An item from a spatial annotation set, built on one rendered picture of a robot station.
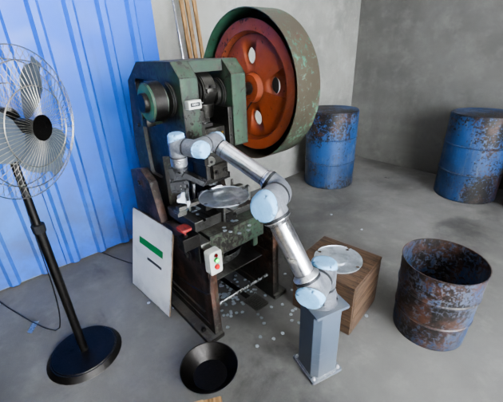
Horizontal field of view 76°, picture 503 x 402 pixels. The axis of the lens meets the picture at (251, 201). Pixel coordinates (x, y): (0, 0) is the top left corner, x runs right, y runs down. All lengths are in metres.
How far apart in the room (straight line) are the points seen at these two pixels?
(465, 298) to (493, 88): 2.88
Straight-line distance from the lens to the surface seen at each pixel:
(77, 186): 2.80
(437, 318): 2.02
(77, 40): 2.68
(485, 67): 4.41
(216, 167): 1.76
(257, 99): 1.96
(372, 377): 1.97
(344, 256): 2.09
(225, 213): 1.81
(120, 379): 2.04
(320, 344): 1.69
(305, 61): 1.73
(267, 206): 1.21
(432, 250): 2.24
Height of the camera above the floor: 1.54
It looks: 26 degrees down
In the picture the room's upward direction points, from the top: 2 degrees counter-clockwise
